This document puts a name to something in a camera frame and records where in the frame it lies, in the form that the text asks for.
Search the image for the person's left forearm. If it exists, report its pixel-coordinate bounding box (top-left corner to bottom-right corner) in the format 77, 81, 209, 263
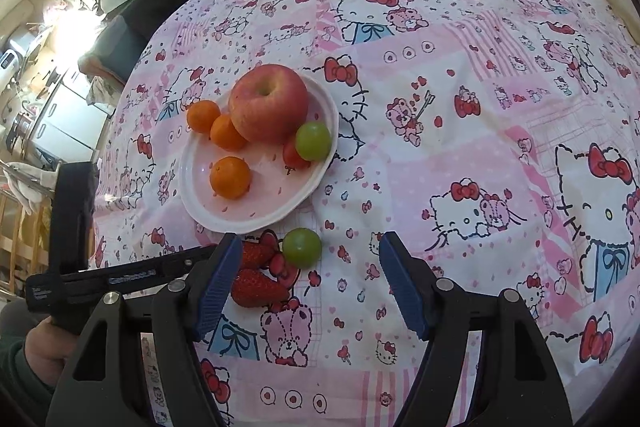
0, 339, 53, 408

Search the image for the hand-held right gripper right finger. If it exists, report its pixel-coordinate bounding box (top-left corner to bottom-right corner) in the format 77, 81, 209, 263
378, 231, 566, 427

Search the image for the wooden rack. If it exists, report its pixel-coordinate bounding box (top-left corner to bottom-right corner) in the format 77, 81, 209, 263
0, 187, 53, 295

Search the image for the small orange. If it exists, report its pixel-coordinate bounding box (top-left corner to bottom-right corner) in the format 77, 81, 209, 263
209, 114, 249, 152
186, 100, 221, 135
209, 156, 252, 200

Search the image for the white hanging cloth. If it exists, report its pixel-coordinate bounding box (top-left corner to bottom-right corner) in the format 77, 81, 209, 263
5, 161, 57, 214

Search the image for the small red strawberry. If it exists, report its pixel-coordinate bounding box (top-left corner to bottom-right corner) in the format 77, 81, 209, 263
239, 241, 278, 270

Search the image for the white kitchen cabinet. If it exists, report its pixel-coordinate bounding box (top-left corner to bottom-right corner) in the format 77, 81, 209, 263
32, 72, 108, 162

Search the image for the person's left hand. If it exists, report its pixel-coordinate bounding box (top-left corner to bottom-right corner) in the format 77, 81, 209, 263
24, 314, 81, 375

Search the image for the large red strawberry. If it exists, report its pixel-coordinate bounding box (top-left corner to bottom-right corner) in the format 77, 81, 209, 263
231, 268, 291, 309

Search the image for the pink cartoon printed tablecloth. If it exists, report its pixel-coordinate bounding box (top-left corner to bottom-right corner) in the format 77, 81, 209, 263
90, 0, 640, 427

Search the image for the green grape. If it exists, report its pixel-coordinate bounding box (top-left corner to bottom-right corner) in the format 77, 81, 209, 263
281, 227, 322, 268
295, 121, 332, 160

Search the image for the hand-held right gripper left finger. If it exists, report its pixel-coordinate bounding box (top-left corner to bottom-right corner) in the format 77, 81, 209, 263
46, 232, 244, 427

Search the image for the pink strawberry-print plate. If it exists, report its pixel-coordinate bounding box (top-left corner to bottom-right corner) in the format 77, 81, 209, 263
179, 72, 340, 235

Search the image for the red apple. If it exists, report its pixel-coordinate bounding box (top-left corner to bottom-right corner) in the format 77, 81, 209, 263
228, 64, 310, 142

